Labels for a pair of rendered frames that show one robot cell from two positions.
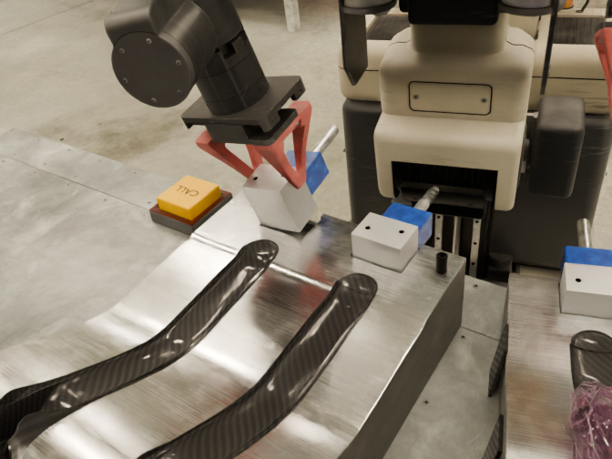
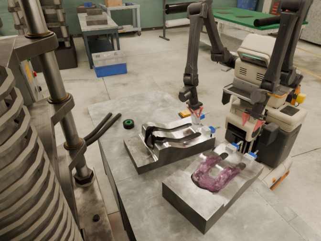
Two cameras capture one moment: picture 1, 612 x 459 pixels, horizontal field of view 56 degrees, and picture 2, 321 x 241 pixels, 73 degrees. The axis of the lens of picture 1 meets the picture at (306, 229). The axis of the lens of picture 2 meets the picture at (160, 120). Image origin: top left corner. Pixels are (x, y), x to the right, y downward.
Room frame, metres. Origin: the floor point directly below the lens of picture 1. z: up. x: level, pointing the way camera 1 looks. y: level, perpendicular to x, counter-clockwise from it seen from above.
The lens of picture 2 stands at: (-0.68, -0.29, 1.72)
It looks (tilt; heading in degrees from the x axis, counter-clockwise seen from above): 35 degrees down; 26
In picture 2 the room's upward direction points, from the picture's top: 1 degrees counter-clockwise
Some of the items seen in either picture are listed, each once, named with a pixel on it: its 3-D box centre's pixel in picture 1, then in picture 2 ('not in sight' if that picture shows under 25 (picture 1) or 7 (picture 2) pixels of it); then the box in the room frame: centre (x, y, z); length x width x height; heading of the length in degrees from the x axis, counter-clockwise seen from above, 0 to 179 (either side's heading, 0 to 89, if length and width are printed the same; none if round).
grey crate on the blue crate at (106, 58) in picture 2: not in sight; (108, 58); (2.67, 2.48, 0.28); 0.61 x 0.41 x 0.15; 135
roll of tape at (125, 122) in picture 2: not in sight; (128, 124); (0.35, 0.47, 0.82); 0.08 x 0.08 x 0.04
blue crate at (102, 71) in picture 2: not in sight; (110, 66); (2.67, 2.48, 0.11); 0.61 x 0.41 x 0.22; 135
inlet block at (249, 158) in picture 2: not in sight; (251, 156); (0.34, -0.36, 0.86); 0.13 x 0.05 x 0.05; 158
